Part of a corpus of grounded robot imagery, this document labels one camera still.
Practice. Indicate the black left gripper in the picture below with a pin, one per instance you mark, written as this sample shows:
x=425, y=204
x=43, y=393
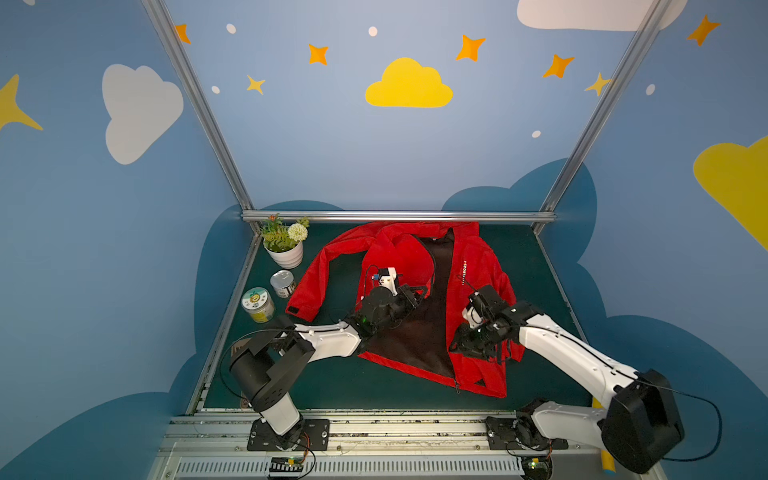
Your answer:
x=405, y=297

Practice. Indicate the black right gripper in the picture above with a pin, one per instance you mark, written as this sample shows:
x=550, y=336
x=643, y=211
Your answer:
x=471, y=339

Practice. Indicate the red jacket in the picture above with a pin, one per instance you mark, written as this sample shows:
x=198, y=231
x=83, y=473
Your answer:
x=446, y=262

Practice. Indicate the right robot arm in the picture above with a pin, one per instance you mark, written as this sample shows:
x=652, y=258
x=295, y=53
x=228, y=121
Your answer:
x=637, y=420

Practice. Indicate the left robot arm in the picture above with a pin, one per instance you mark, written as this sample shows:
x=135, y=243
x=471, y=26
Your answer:
x=272, y=360

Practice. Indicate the silver tin can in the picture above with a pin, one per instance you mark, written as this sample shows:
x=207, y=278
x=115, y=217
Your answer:
x=283, y=283

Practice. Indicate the white plant pot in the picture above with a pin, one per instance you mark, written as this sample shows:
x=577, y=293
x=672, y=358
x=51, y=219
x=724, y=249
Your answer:
x=289, y=259

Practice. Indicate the green artificial plant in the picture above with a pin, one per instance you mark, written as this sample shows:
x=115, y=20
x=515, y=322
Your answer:
x=279, y=237

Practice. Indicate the brown slotted spatula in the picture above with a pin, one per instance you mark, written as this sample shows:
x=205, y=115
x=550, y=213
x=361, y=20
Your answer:
x=237, y=346

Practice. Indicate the right controller board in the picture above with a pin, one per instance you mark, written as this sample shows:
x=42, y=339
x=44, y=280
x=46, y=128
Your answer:
x=536, y=468

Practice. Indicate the controller board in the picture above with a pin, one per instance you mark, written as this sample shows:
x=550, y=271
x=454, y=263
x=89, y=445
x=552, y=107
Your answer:
x=286, y=467
x=536, y=468

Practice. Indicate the yellow toy shovel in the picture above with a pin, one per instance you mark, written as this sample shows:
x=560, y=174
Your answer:
x=607, y=461

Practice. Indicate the left controller board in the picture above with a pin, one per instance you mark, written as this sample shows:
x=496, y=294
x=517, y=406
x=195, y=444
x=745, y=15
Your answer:
x=286, y=467

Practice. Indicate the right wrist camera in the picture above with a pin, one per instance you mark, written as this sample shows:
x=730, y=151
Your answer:
x=471, y=315

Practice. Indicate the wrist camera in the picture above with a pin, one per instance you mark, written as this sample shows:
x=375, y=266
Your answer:
x=386, y=278
x=471, y=315

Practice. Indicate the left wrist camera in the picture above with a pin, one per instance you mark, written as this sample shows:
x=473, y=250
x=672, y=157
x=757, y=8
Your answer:
x=386, y=278

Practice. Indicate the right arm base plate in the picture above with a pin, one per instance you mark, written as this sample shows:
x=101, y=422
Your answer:
x=519, y=433

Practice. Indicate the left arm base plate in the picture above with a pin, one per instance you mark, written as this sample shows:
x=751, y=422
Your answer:
x=312, y=434

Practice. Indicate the aluminium frame rail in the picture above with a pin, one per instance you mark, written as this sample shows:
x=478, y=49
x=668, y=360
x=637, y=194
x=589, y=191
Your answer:
x=402, y=216

